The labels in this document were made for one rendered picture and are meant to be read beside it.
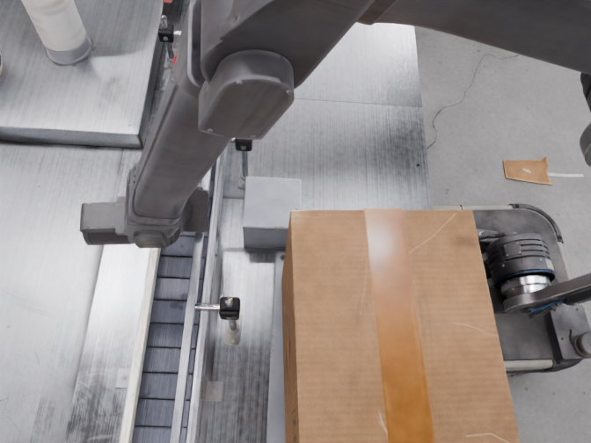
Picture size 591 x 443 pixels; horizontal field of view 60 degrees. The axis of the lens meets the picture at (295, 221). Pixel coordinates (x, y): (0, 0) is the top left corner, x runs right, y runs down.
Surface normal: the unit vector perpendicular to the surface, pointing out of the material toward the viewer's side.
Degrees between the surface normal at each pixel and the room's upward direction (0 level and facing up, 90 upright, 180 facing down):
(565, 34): 97
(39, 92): 0
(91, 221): 12
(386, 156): 0
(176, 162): 99
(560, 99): 0
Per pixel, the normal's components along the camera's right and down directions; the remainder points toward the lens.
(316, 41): 0.04, 0.96
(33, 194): 0.07, -0.43
